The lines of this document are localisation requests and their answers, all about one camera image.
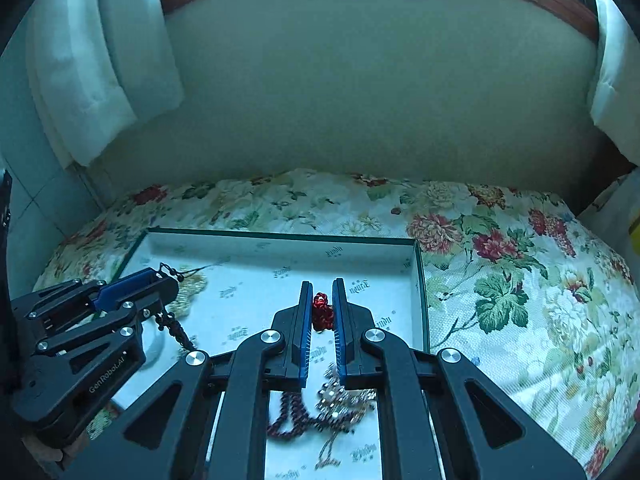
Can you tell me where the white jade bangle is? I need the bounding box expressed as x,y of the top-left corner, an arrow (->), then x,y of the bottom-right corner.
142,330 -> 168,366

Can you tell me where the wide white curtain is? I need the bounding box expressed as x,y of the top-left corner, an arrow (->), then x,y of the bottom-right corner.
25,0 -> 186,168

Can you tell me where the green-edged white tray box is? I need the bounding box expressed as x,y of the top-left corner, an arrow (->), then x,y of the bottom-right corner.
112,228 -> 431,480

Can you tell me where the cream pearl bead bracelet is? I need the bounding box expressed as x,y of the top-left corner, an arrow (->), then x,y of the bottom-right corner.
172,272 -> 208,316

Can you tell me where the narrow white curtain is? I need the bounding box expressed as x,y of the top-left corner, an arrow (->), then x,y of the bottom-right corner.
587,0 -> 640,166

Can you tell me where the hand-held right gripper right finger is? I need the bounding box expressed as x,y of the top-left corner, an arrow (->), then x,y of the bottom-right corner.
331,278 -> 587,480

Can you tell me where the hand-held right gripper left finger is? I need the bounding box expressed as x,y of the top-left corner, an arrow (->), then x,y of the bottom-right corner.
57,281 -> 314,480

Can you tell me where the dark red bead bracelet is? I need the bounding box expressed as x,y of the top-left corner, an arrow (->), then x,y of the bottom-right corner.
267,291 -> 336,443

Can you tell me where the silver pendant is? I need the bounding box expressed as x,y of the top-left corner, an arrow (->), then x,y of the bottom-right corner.
317,367 -> 351,421

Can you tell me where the gold jewelry piece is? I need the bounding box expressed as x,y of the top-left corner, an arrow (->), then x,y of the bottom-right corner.
320,389 -> 381,466

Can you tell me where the black cord pendant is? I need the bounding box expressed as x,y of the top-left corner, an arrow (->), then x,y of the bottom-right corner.
157,262 -> 223,353

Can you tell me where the floral bedspread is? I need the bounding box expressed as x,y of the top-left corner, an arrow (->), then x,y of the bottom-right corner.
37,167 -> 636,480

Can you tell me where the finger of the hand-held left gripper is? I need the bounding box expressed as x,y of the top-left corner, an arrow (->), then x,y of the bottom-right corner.
10,268 -> 179,337
11,299 -> 167,437

